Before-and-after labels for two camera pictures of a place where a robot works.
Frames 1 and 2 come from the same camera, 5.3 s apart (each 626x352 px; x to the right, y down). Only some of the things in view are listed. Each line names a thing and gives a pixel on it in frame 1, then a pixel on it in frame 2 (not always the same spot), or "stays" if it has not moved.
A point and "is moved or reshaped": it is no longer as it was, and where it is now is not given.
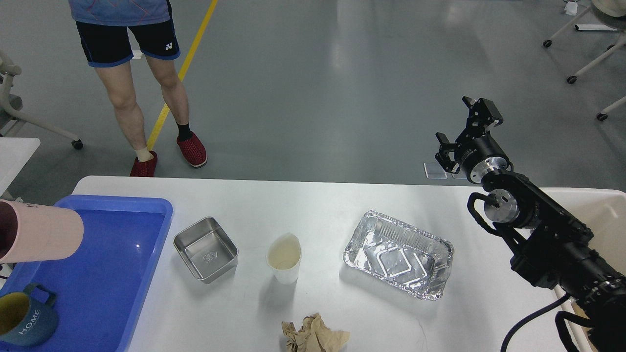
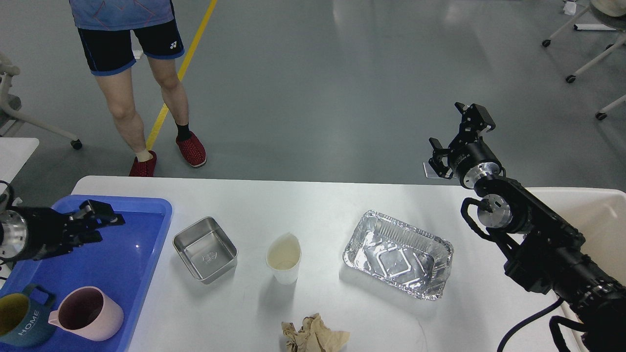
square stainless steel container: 208,250 stays
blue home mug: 25,321 stays
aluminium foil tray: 407,256 stays
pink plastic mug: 29,232 is moved or reshaped
